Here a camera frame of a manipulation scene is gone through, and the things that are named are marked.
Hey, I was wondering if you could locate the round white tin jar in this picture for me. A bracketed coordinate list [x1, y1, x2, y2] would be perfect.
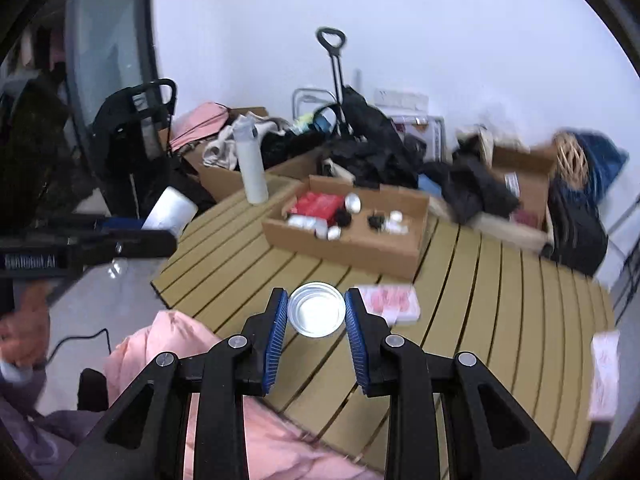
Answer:
[288, 282, 346, 338]

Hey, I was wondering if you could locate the white cotton swab pack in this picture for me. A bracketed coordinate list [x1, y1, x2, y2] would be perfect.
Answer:
[286, 214, 329, 232]

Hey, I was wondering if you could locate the person's left hand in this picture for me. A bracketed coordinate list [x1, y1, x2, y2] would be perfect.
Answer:
[0, 282, 50, 367]

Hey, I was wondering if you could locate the pink packet table edge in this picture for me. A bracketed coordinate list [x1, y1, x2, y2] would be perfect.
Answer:
[588, 330, 620, 422]

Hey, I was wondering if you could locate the pink clothing on lap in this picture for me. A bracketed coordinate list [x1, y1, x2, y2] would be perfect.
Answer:
[103, 309, 386, 480]

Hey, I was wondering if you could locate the pink white flat packet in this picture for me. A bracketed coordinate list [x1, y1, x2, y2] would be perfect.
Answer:
[357, 285, 421, 326]

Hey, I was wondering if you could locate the cardboard box behind table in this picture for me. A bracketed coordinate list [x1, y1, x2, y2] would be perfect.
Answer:
[171, 102, 328, 202]

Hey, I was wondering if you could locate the pink bag left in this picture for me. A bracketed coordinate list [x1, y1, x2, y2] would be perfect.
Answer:
[169, 102, 230, 152]

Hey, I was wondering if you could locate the beige cloth bag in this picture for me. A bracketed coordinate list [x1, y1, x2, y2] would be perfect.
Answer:
[429, 199, 554, 256]

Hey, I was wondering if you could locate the black backpack right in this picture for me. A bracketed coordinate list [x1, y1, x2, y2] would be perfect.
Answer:
[541, 177, 608, 278]

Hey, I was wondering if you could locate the white tall thermos bottle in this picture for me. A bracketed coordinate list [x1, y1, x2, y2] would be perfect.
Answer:
[232, 115, 269, 205]

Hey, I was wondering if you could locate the open cardboard tray box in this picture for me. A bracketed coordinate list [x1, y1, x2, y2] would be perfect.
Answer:
[262, 176, 430, 281]

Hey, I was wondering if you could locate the small white jar in box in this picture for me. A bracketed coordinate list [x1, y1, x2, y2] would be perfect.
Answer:
[390, 210, 404, 222]

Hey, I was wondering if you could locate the small white cap bottle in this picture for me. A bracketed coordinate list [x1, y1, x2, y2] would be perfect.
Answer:
[326, 226, 342, 240]

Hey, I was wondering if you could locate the black fuzzy ball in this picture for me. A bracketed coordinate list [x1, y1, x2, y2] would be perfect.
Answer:
[334, 208, 352, 228]

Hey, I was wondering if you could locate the red flat box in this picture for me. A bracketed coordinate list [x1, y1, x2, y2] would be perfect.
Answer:
[288, 192, 344, 222]

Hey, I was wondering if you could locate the small silver round tin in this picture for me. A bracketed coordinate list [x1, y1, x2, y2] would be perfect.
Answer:
[344, 193, 362, 214]

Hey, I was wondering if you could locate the brown cardboard box right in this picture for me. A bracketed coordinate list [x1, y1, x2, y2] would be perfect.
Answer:
[490, 145, 555, 245]

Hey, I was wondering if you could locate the blue bag with basket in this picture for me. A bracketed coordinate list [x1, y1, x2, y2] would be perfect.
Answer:
[553, 129, 629, 208]

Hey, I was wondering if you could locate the white printed product box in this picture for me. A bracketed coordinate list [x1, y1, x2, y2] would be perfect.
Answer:
[390, 115, 446, 158]

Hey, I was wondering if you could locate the black clothes pile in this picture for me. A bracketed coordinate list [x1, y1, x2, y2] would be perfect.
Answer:
[260, 87, 520, 224]

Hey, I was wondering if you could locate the trolley handle black metal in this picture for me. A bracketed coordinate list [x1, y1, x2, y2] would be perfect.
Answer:
[316, 27, 349, 136]

